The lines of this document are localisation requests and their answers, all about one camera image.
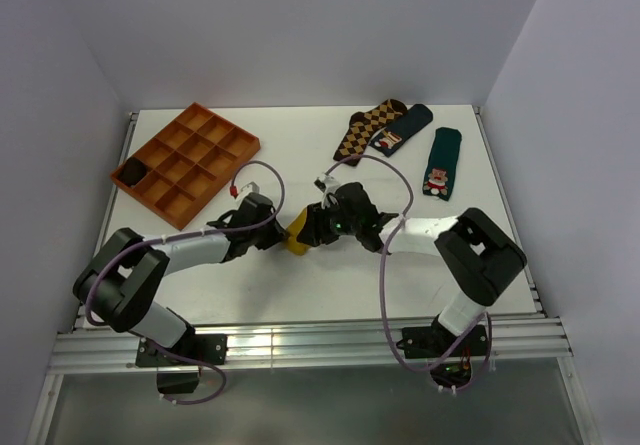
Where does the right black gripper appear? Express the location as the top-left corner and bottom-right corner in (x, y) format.
(296, 198), (361, 247)

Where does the yellow sock with character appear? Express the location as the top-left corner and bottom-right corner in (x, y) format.
(285, 208), (310, 256)

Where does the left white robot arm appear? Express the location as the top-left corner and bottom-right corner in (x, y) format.
(73, 192), (288, 364)

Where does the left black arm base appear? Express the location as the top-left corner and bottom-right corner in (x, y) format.
(134, 332), (228, 406)

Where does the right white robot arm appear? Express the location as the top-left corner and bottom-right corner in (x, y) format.
(287, 175), (527, 355)

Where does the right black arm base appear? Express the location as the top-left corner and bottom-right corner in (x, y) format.
(396, 320), (493, 390)

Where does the orange compartment tray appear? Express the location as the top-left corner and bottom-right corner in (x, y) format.
(111, 103), (261, 230)

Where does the navy sock with pattern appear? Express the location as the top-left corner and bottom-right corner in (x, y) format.
(370, 104), (434, 157)

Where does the brown argyle sock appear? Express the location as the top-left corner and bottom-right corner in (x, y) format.
(333, 99), (408, 167)

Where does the dark green santa sock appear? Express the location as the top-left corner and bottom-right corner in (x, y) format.
(422, 127), (462, 201)

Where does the rolled dark sock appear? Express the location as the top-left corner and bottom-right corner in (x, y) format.
(118, 157), (148, 188)

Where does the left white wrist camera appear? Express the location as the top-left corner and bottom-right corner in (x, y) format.
(229, 181), (260, 202)

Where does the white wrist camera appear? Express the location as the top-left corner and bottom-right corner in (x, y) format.
(314, 173), (341, 208)
(229, 181), (260, 202)

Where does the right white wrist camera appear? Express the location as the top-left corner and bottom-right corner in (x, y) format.
(314, 173), (341, 208)

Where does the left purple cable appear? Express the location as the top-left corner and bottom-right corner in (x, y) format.
(83, 160), (285, 406)

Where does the purple cable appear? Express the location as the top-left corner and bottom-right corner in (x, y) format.
(83, 160), (285, 406)
(322, 153), (494, 391)

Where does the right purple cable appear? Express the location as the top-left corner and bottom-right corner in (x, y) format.
(322, 153), (494, 391)

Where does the aluminium frame rail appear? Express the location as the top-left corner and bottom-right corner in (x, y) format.
(47, 316), (573, 375)

